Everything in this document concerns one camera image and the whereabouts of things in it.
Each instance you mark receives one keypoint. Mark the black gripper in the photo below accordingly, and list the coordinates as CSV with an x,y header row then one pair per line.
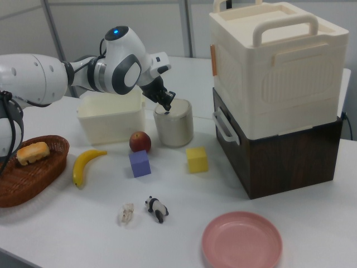
x,y
153,90

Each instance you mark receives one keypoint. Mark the white round trash can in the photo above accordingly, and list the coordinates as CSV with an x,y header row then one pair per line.
x,y
174,128

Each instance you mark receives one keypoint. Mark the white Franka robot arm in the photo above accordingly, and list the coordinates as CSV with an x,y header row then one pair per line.
x,y
36,79

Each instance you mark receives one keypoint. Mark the red apple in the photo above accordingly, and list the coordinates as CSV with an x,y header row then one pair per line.
x,y
140,141

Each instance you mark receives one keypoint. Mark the white square plastic bin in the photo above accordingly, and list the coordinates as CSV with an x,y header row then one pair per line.
x,y
111,125

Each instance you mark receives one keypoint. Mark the yellow foam cube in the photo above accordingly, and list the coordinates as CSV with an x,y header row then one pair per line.
x,y
197,160

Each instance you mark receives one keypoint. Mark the purple foam cube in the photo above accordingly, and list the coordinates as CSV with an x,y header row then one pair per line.
x,y
139,164

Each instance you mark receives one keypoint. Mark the yellow banana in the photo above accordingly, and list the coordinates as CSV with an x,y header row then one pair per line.
x,y
82,164

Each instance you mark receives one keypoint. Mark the toy panda figure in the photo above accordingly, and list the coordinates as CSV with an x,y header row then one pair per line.
x,y
156,208

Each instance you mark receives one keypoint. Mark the cream plastic storage box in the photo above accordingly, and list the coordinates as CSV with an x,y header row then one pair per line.
x,y
279,78

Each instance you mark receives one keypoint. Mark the crumpled white paper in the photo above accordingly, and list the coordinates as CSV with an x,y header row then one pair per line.
x,y
127,213

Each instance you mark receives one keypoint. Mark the dark brown wooden box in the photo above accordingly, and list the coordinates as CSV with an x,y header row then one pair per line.
x,y
290,164

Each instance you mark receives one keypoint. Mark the toy bread loaf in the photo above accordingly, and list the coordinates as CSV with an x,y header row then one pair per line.
x,y
32,153

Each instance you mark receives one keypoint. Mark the pink plastic plate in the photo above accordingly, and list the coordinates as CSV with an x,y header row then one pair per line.
x,y
241,241

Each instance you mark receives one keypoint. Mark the brown wicker basket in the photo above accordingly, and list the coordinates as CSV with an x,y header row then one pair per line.
x,y
30,181

